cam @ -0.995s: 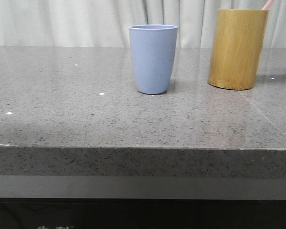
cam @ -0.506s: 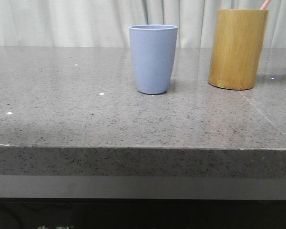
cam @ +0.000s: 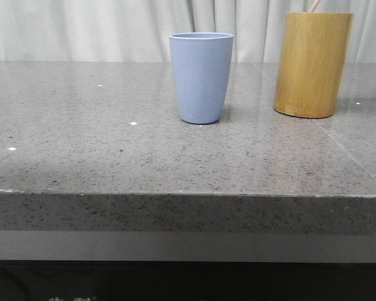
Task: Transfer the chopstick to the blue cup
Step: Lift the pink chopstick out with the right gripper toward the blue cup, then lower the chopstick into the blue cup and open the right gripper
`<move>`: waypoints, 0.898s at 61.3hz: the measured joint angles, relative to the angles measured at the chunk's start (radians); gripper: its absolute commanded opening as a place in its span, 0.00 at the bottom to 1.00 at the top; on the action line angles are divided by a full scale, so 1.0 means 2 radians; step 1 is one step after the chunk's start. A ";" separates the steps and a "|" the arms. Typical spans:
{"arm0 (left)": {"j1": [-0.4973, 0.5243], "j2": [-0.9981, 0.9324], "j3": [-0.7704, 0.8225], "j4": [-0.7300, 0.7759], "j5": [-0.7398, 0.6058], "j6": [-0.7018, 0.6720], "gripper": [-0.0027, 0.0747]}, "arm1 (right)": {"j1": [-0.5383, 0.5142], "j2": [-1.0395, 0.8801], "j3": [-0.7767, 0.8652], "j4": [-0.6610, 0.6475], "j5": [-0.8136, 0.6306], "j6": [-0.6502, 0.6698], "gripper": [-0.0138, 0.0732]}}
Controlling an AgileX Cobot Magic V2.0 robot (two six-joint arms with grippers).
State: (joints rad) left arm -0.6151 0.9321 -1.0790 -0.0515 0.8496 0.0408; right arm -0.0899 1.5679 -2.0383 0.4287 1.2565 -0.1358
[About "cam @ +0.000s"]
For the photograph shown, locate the white curtain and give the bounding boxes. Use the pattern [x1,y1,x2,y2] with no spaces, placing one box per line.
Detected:
[0,0,376,65]

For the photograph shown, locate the bamboo cylindrical holder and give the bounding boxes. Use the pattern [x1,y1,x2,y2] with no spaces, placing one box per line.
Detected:
[273,12,353,119]

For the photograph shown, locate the blue plastic cup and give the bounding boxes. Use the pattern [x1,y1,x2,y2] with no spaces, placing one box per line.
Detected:
[169,32,234,125]

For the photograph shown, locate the pink chopstick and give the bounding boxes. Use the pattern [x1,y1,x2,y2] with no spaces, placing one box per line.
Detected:
[308,0,320,13]

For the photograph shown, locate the dark cabinet front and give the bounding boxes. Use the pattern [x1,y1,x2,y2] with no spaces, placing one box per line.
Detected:
[0,230,376,301]

